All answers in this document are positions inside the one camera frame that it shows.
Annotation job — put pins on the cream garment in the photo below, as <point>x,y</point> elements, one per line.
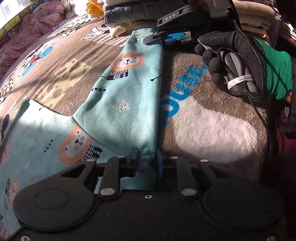
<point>120,30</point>

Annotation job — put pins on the window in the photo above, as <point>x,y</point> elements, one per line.
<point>9,9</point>

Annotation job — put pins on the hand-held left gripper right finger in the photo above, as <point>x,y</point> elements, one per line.
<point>159,163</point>

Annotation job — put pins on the person's dark clothing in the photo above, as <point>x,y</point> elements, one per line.
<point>285,148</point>

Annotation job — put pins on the white printed garment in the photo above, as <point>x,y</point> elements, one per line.
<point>254,26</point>

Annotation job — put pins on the yellow garment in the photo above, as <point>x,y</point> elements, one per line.
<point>94,8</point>

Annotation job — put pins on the beige folded garment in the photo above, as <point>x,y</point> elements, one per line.
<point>254,9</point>

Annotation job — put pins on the denim jeans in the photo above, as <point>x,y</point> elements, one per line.
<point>129,11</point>

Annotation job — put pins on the person's right hand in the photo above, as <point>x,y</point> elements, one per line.
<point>245,53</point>

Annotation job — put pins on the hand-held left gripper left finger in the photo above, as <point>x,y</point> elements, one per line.
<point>113,171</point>

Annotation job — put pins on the cartoon mouse printed blanket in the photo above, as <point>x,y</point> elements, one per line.
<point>208,129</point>

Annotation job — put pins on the teal lion print pants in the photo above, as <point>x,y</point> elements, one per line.
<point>129,104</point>

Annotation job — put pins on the alphabet foam mat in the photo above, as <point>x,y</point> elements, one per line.
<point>11,27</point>

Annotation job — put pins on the person's right forearm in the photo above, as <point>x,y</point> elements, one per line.
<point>277,69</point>

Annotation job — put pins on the pink quilt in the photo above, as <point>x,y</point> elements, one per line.
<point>34,25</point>

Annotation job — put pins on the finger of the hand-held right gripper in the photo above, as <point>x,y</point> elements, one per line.
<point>173,22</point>

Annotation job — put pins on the white bedding bundle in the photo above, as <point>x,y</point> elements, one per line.
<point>74,10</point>

